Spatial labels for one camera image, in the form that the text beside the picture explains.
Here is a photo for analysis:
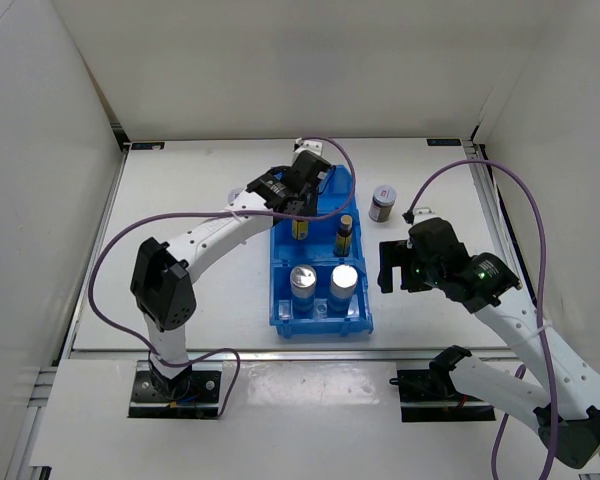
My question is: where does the yellow-label small bottle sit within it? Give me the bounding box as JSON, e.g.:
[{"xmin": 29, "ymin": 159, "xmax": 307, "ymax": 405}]
[
  {"xmin": 291, "ymin": 220, "xmax": 309, "ymax": 241},
  {"xmin": 334, "ymin": 215, "xmax": 354, "ymax": 257}
]

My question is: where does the silver-lid shaker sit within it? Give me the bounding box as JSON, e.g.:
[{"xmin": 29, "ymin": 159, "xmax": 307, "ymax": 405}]
[
  {"xmin": 327, "ymin": 264, "xmax": 358, "ymax": 313},
  {"xmin": 289, "ymin": 264, "xmax": 317, "ymax": 318}
]

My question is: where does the dark sauce jar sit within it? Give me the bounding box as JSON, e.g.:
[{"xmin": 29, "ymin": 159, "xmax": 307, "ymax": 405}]
[
  {"xmin": 228, "ymin": 188, "xmax": 243, "ymax": 203},
  {"xmin": 369, "ymin": 185, "xmax": 397, "ymax": 223}
]

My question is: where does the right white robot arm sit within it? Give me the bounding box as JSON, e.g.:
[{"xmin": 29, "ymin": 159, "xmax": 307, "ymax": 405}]
[{"xmin": 378, "ymin": 214, "xmax": 600, "ymax": 469}]

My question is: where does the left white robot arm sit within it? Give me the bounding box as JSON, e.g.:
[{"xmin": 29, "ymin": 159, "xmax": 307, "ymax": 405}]
[{"xmin": 130, "ymin": 150, "xmax": 332, "ymax": 401}]

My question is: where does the blue three-compartment plastic bin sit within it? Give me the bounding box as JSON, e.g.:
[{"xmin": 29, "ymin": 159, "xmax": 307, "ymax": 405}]
[{"xmin": 268, "ymin": 164, "xmax": 375, "ymax": 340}]

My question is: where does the right blue corner label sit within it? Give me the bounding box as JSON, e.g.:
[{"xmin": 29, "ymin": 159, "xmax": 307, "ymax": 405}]
[{"xmin": 426, "ymin": 138, "xmax": 462, "ymax": 147}]

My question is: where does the blue corner label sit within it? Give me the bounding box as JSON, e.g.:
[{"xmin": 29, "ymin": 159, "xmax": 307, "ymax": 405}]
[
  {"xmin": 426, "ymin": 138, "xmax": 462, "ymax": 147},
  {"xmin": 130, "ymin": 142, "xmax": 165, "ymax": 151}
]

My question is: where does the left blue corner label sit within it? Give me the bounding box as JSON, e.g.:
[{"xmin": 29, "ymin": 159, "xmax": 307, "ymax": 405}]
[{"xmin": 130, "ymin": 142, "xmax": 165, "ymax": 151}]

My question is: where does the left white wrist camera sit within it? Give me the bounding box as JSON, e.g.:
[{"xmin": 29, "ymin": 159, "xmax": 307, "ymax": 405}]
[{"xmin": 293, "ymin": 138, "xmax": 323, "ymax": 155}]

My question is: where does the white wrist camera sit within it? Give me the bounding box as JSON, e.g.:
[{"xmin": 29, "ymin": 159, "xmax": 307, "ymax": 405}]
[
  {"xmin": 293, "ymin": 138, "xmax": 323, "ymax": 155},
  {"xmin": 402, "ymin": 207, "xmax": 438, "ymax": 226}
]

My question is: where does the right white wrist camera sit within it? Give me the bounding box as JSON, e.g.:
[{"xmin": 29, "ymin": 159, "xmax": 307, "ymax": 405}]
[{"xmin": 402, "ymin": 207, "xmax": 438, "ymax": 226}]

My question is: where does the right aluminium frame rail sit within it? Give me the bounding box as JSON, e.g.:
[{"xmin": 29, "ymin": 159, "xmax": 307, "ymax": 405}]
[{"xmin": 460, "ymin": 124, "xmax": 556, "ymax": 361}]

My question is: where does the aluminium frame rail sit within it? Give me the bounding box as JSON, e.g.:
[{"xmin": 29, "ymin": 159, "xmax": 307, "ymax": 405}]
[
  {"xmin": 460, "ymin": 124, "xmax": 556, "ymax": 361},
  {"xmin": 29, "ymin": 347, "xmax": 536, "ymax": 401},
  {"xmin": 51, "ymin": 121, "xmax": 129, "ymax": 367}
]

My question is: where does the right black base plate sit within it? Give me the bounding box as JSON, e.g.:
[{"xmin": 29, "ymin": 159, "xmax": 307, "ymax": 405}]
[{"xmin": 389, "ymin": 369, "xmax": 496, "ymax": 423}]

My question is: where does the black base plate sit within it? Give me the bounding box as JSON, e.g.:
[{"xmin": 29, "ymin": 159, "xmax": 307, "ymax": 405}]
[
  {"xmin": 127, "ymin": 362, "xmax": 223, "ymax": 420},
  {"xmin": 389, "ymin": 369, "xmax": 496, "ymax": 423}
]

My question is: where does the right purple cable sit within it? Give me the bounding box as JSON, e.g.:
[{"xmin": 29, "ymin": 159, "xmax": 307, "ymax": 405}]
[{"xmin": 402, "ymin": 159, "xmax": 564, "ymax": 480}]

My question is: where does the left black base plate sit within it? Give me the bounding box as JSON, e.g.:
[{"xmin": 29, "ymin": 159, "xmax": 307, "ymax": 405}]
[{"xmin": 127, "ymin": 362, "xmax": 223, "ymax": 420}]

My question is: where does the left aluminium frame rail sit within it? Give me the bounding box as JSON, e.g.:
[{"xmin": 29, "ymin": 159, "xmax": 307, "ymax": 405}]
[{"xmin": 51, "ymin": 121, "xmax": 129, "ymax": 367}]

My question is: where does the front aluminium frame rail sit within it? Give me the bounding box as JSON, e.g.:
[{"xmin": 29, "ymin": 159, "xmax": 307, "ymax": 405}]
[{"xmin": 29, "ymin": 347, "xmax": 536, "ymax": 401}]

